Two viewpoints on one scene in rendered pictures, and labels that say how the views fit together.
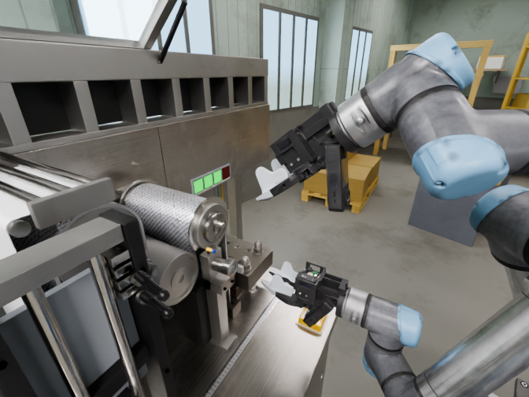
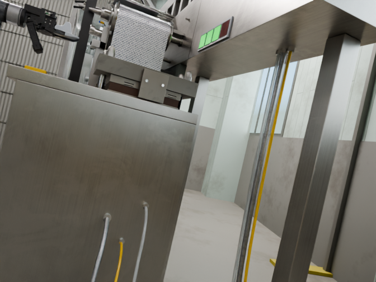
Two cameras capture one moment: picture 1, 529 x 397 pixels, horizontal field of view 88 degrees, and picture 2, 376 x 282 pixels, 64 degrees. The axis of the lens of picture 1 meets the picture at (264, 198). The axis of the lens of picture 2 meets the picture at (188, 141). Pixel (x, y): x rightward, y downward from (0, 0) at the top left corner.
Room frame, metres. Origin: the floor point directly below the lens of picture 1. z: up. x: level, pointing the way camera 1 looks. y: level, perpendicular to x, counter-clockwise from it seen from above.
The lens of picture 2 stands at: (1.76, -0.64, 0.79)
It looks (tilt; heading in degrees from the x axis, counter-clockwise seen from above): 0 degrees down; 128
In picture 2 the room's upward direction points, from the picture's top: 13 degrees clockwise
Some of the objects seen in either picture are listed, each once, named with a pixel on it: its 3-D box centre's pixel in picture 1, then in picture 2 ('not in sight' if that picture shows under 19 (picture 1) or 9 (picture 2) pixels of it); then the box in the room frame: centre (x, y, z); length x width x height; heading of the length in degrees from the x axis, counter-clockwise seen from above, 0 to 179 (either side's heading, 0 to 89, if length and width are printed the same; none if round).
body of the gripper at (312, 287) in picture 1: (320, 290); (39, 20); (0.50, -0.14, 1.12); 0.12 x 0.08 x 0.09; 60
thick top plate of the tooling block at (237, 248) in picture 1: (214, 251); (146, 79); (0.82, 0.18, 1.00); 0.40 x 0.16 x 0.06; 60
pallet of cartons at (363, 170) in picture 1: (345, 168); not in sight; (3.68, -1.14, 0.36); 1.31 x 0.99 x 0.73; 138
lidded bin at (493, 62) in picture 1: (490, 62); not in sight; (5.92, -4.42, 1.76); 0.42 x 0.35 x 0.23; 48
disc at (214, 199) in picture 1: (209, 225); (114, 18); (0.58, 0.14, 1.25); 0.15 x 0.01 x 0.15; 150
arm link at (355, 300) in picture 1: (353, 306); (15, 15); (0.46, -0.20, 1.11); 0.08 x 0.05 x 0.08; 150
